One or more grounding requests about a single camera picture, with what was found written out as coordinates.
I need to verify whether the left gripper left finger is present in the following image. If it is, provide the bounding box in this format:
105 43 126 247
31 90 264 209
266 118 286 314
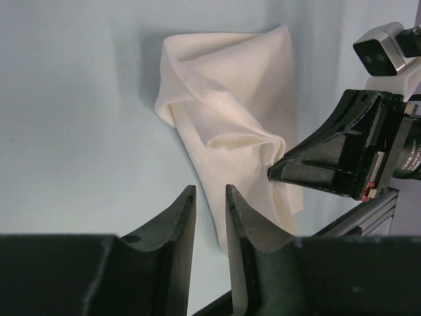
1 186 196 315

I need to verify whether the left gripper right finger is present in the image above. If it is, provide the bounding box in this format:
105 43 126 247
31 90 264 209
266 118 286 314
226 185 420 315

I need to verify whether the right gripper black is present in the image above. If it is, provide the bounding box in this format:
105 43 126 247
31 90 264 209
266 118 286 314
267 90 420 201

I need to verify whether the white cloth napkin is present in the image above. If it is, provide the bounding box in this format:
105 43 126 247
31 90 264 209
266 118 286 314
155 26 304 250

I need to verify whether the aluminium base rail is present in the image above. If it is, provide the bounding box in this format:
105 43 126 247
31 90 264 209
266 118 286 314
315 188 399 236

